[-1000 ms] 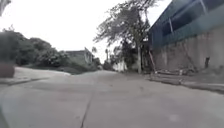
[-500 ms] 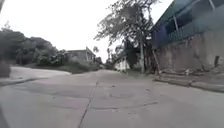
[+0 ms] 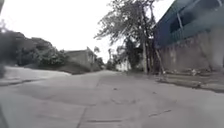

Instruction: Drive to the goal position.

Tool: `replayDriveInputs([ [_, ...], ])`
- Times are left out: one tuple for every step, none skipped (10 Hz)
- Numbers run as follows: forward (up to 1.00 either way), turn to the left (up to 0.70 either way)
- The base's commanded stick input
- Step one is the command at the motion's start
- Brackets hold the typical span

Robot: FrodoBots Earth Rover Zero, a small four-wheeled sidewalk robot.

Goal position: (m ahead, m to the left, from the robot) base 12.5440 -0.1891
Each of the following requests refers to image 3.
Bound grey low building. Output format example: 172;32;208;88
58;46;101;75

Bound grey concrete road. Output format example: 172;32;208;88
0;65;224;128

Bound tall tree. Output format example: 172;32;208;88
94;0;160;75

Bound green bushes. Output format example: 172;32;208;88
0;29;70;70

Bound blue and grey building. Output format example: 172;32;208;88
152;0;224;75

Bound raised concrete kerb strip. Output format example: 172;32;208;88
156;71;224;94

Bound white wall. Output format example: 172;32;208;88
115;59;132;72

